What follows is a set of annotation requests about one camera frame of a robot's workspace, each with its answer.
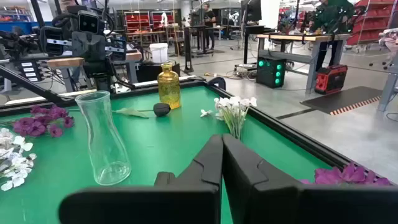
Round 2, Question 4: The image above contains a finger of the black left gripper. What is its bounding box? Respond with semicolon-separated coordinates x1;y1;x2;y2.
39;26;65;57
106;36;127;62

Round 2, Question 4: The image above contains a gray metal table leg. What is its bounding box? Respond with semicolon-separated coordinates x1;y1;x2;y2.
377;52;398;112

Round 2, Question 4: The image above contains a large white artificial flower bunch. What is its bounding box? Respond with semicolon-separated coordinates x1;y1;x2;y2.
0;127;38;192

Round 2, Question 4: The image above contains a wooden top workbench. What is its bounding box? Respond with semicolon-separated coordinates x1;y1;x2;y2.
256;32;351;94

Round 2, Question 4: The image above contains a black monitor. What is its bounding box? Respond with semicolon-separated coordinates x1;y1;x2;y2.
241;0;262;22

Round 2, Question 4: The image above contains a white plastic bin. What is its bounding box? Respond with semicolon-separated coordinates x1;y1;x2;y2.
149;42;169;64

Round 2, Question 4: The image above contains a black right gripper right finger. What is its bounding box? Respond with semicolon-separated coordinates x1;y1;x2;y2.
222;134;398;224

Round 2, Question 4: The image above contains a small white artificial flower bunch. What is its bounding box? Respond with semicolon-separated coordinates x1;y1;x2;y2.
200;96;258;141

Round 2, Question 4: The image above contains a red black power station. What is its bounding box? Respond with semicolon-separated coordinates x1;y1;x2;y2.
314;64;349;95

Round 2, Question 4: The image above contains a purple artificial flower bunch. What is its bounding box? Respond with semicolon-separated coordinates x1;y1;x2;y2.
12;104;75;138
300;161;393;187

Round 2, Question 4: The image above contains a yellow glass vase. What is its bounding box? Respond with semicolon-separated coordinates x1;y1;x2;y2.
157;63;182;110

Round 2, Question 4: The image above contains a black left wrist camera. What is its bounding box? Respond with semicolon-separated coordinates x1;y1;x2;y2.
77;9;101;34

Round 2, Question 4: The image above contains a wooden top side table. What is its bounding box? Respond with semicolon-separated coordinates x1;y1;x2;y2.
46;51;143;93

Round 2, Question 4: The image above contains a large red storage shelf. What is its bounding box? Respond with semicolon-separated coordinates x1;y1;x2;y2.
346;0;398;47

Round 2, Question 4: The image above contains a black diagonal frame strut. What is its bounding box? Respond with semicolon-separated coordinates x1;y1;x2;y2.
0;64;77;105

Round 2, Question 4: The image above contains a black table frame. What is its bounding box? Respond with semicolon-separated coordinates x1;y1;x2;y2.
0;76;398;187

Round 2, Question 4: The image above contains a clear glass vase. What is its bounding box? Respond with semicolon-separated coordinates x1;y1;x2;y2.
74;90;132;187

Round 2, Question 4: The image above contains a computer tower with green lights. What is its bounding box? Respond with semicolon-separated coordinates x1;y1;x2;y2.
256;55;287;89

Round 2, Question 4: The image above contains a black artificial rose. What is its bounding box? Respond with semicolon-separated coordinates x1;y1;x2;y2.
112;103;172;119

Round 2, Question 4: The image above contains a person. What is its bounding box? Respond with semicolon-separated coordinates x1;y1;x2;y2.
203;2;218;51
309;0;356;73

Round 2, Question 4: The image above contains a black frame handle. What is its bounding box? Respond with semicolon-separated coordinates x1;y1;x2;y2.
207;77;227;91

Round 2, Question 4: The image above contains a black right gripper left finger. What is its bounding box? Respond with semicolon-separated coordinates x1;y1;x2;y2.
58;134;223;224

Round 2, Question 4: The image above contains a black box with white labels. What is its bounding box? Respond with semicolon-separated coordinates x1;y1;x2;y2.
17;60;43;83

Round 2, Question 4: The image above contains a black hazard-striped floor mat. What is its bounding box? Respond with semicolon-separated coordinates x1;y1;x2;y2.
300;86;383;116

